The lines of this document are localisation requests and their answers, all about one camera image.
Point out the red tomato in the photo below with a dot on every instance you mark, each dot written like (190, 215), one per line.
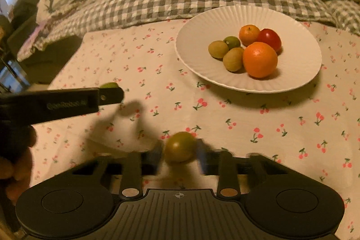
(270, 39)

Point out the small green lime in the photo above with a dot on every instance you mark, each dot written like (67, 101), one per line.
(232, 41)

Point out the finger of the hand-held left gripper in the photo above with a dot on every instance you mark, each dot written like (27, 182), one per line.
(112, 95)

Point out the cherry print tablecloth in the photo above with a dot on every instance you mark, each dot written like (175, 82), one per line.
(253, 116)

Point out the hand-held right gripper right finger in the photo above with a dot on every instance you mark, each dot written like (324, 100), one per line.
(204, 158)

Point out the person's left hand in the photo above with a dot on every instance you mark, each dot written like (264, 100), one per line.
(17, 169)

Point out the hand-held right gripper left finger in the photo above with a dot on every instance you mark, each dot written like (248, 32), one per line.
(156, 158)

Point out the grey checked blanket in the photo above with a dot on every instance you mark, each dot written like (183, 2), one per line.
(154, 1)

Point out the large orange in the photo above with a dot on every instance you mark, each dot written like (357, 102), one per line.
(260, 60)

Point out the floral lace cloth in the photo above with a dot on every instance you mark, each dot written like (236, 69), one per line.
(45, 32)

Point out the yellow-green round fruit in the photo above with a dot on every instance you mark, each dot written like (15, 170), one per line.
(218, 48)
(233, 60)

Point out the olive-green tomato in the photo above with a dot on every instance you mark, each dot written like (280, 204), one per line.
(180, 147)

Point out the white ribbed plate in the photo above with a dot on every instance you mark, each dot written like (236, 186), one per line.
(295, 65)

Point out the medium orange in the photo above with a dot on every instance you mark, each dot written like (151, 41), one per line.
(249, 34)

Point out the green tomato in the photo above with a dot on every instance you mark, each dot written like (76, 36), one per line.
(109, 85)

